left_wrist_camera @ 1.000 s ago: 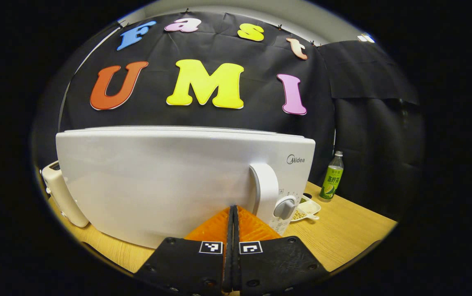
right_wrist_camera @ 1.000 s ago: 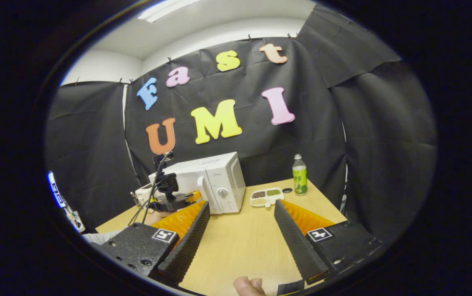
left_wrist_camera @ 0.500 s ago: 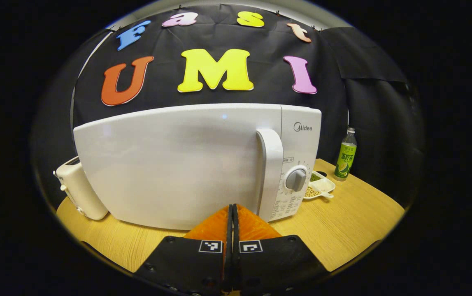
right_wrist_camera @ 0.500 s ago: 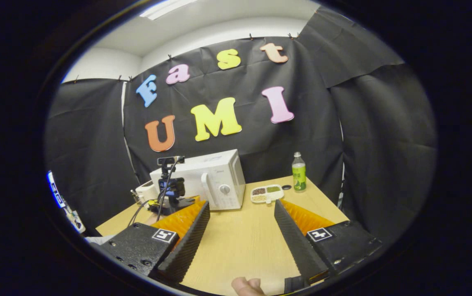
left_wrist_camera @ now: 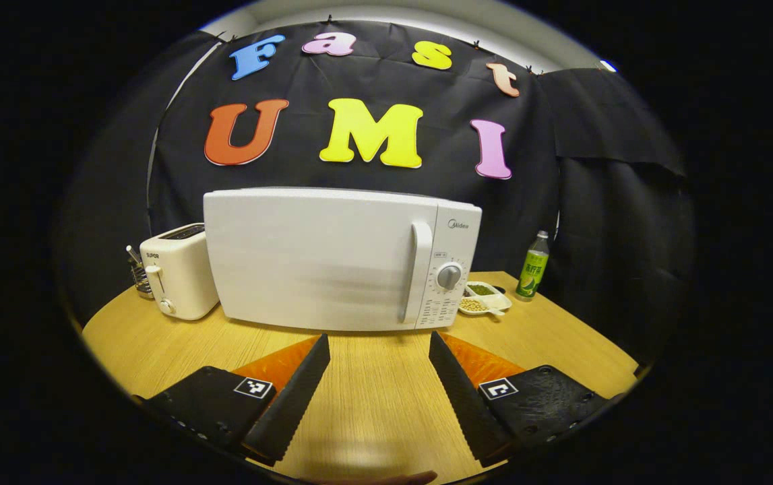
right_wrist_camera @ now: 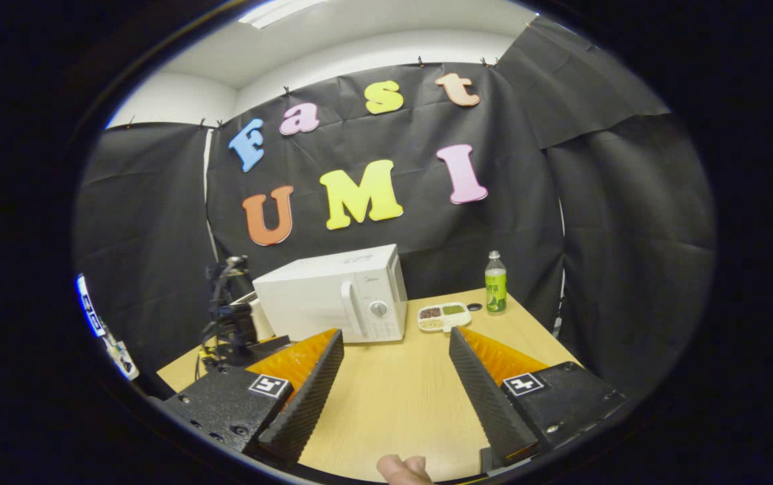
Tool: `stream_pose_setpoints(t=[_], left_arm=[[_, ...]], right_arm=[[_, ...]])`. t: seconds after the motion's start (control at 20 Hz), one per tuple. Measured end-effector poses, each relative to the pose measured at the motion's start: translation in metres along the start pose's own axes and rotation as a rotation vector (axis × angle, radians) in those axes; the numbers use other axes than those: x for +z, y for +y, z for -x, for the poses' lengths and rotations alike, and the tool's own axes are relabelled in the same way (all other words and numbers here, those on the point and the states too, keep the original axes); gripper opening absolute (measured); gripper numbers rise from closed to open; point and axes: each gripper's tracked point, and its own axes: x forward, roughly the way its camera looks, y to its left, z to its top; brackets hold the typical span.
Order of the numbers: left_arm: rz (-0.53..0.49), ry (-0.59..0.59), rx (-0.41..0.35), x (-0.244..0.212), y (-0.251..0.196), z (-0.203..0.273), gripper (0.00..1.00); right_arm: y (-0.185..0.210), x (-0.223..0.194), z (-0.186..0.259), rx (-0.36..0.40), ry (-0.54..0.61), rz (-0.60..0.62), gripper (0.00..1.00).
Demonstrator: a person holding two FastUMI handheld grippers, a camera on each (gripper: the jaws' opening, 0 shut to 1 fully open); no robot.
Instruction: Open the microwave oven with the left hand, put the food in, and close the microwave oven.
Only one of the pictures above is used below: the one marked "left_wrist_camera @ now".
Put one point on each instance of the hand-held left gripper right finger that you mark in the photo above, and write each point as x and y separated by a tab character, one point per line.
467	404

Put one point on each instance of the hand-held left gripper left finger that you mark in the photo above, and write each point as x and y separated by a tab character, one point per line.
292	404

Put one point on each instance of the white microwave oven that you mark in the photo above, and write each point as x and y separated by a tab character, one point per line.
305	256

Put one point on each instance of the white divided bean tray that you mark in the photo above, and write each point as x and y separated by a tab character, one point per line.
474	305

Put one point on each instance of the green label drink bottle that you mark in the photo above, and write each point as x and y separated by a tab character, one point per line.
532	273

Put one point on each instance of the white toaster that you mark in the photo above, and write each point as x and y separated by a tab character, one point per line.
184	283

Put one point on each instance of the small ceiling light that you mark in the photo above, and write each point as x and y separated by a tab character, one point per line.
607	66

